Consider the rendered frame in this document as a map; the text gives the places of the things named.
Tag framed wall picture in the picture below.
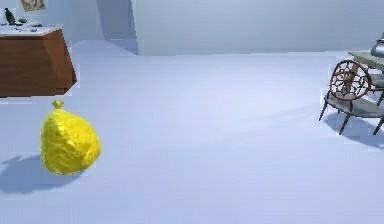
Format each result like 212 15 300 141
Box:
20 0 47 13

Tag dark bottle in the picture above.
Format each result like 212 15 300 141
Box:
4 7 17 26

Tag grey metal kettle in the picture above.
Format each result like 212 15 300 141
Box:
370 31 384 58

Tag yellow garbage bag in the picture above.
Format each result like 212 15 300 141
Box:
40 99 102 176

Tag brown wooden counter cabinet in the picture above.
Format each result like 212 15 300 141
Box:
0 25 78 99

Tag brown round-back chair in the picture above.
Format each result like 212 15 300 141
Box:
318 59 384 136

